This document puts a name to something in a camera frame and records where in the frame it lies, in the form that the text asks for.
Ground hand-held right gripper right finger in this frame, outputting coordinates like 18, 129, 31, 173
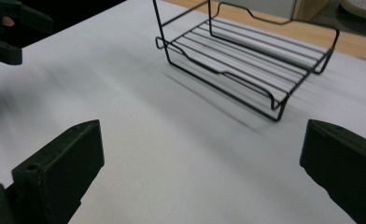
299, 119, 366, 224

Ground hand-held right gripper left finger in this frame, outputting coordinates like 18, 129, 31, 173
10, 119, 106, 224

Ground black wire rack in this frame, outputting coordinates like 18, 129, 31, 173
151, 0, 341, 122

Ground white round chair base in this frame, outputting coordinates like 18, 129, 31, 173
339, 0, 366, 21

